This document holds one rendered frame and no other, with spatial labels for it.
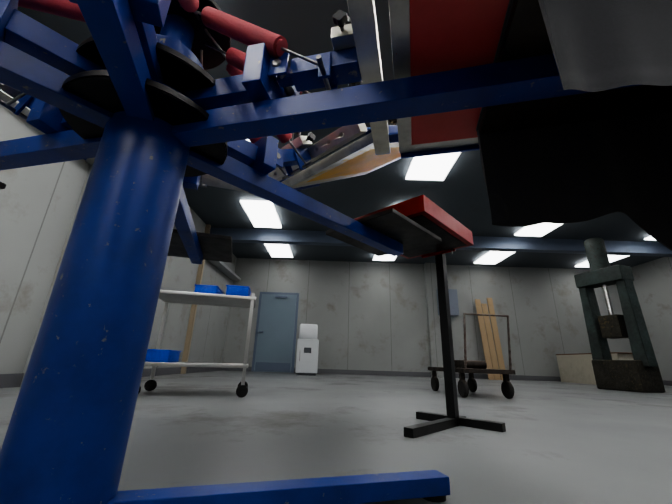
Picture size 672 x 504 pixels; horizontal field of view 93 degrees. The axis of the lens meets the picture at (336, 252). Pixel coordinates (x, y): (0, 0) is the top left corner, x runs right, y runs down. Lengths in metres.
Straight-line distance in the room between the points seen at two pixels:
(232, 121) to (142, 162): 0.23
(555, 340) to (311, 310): 6.91
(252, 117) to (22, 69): 0.48
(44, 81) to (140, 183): 0.29
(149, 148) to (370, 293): 8.82
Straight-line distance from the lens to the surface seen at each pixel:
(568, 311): 11.56
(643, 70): 0.60
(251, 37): 0.98
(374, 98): 0.79
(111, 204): 0.87
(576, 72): 0.58
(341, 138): 1.27
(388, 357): 9.35
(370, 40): 0.85
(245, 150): 1.16
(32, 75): 1.03
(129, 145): 0.93
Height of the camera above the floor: 0.32
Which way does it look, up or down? 19 degrees up
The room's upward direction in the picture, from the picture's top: 2 degrees clockwise
